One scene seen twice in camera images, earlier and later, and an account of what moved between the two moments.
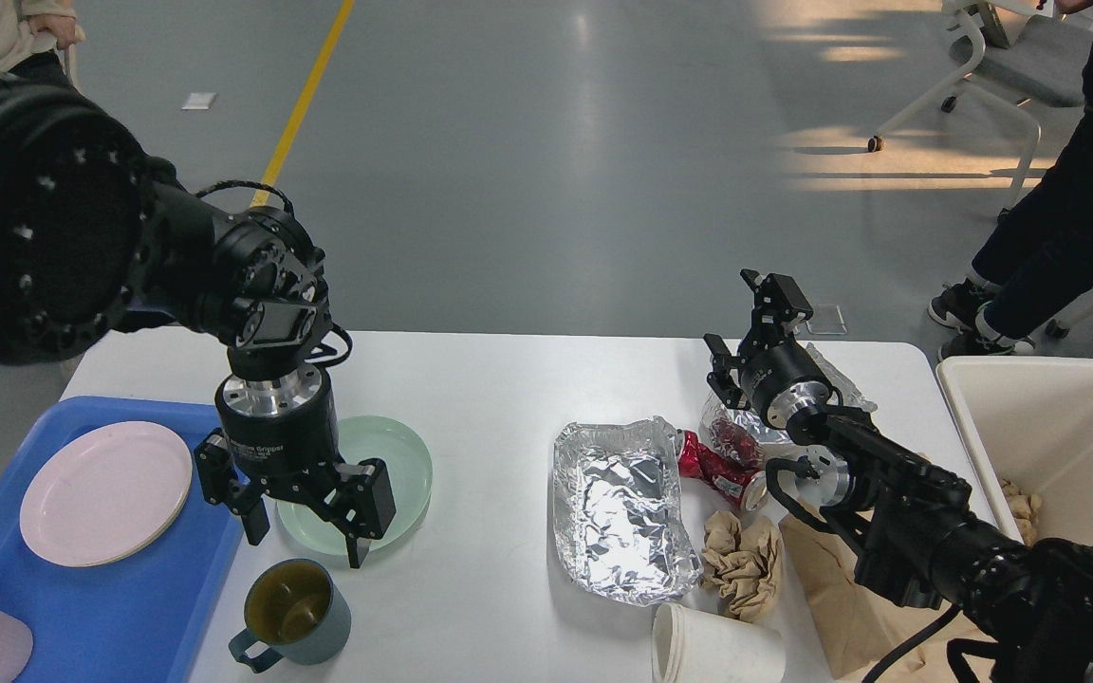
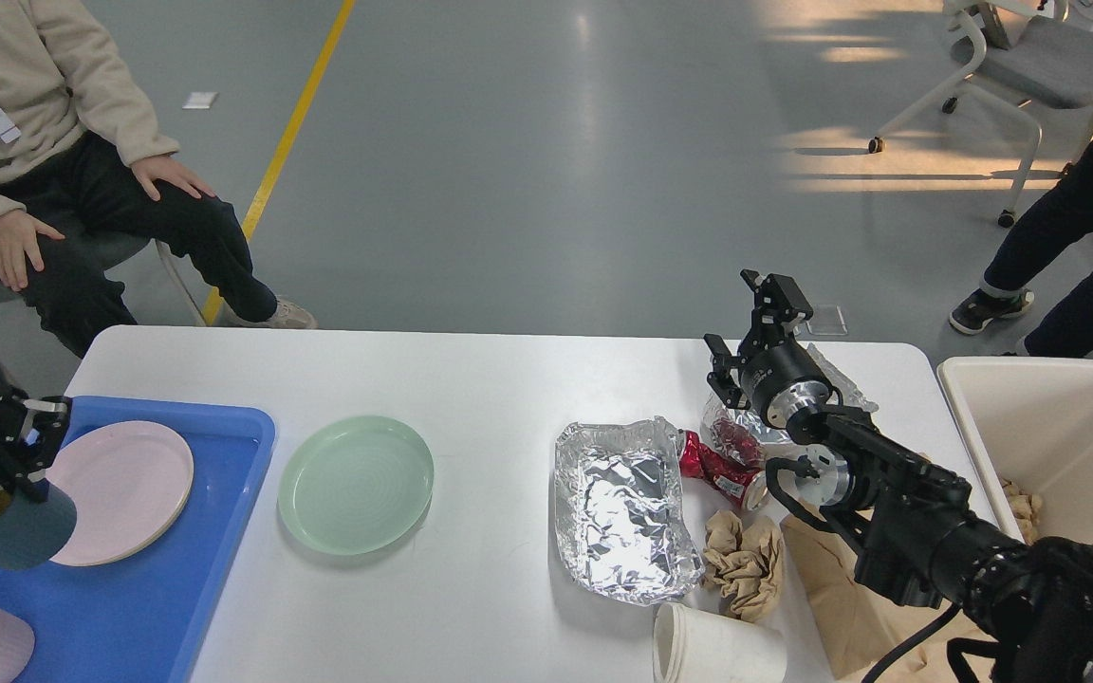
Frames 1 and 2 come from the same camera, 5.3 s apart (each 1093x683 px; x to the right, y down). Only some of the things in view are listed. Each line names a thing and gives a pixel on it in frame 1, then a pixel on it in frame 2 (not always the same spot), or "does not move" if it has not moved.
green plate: x=409 y=469 does not move
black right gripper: x=781 y=376 does not move
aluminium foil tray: x=618 y=510 does not move
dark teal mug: x=294 y=607 -> x=0 y=529
